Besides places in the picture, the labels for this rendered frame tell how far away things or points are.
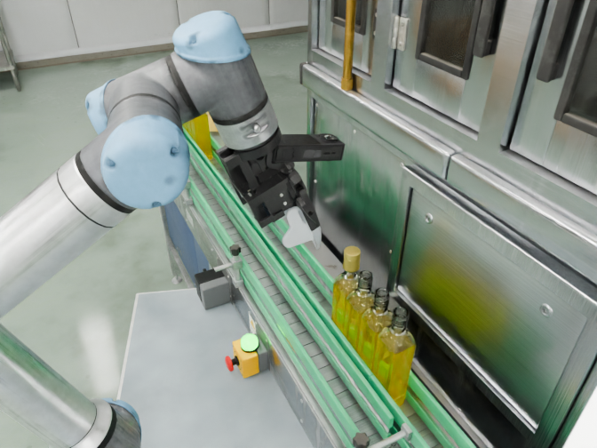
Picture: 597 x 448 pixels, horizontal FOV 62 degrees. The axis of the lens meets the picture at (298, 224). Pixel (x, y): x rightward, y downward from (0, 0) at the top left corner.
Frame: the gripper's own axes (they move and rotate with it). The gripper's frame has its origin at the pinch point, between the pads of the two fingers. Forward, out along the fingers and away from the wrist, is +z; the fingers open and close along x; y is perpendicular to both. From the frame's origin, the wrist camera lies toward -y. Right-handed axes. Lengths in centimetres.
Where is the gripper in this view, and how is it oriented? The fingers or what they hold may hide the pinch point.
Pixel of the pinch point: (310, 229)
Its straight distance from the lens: 78.5
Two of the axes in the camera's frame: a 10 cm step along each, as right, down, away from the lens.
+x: 4.6, 5.1, -7.3
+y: -8.3, 5.3, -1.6
